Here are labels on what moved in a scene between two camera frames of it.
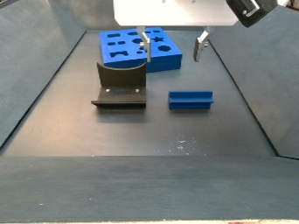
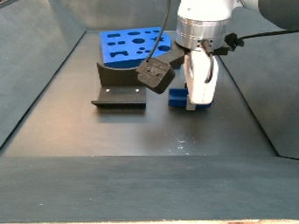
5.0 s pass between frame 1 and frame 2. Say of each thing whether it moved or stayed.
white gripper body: moved
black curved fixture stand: stayed
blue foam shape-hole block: stayed
